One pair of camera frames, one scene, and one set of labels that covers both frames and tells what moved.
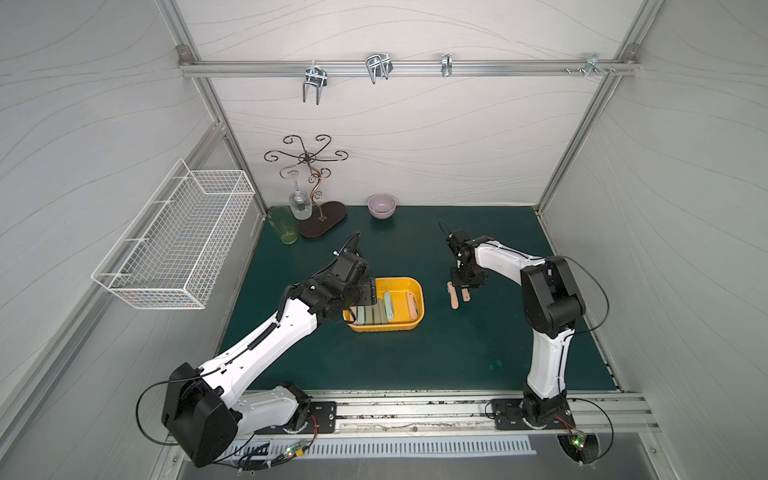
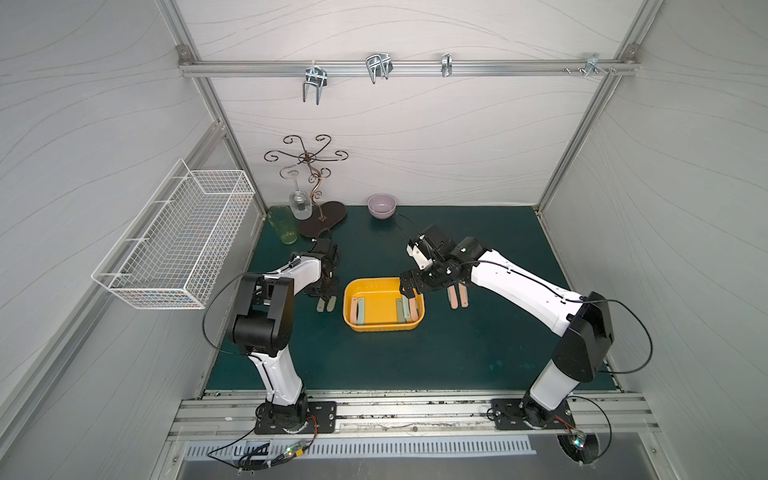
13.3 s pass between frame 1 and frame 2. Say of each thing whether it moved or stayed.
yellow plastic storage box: stayed
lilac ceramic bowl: stayed
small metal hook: stayed
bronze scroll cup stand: stayed
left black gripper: moved
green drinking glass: stayed
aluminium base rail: stayed
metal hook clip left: stayed
